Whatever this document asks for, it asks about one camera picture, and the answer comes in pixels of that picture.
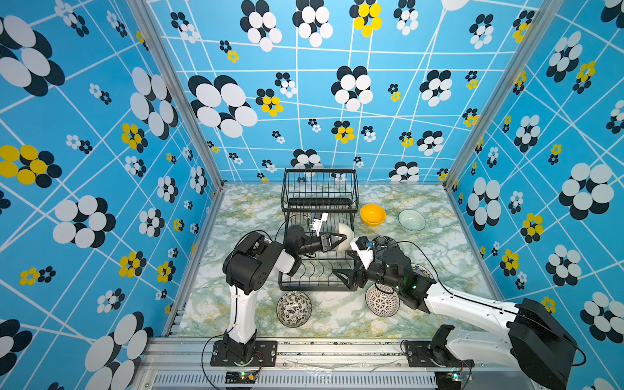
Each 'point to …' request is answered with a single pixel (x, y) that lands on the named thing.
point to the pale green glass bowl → (413, 219)
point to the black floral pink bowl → (294, 309)
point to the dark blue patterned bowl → (383, 244)
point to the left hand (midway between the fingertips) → (349, 239)
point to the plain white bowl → (343, 229)
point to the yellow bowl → (372, 214)
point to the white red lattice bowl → (382, 300)
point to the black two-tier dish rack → (305, 192)
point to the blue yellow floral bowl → (421, 270)
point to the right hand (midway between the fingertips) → (345, 260)
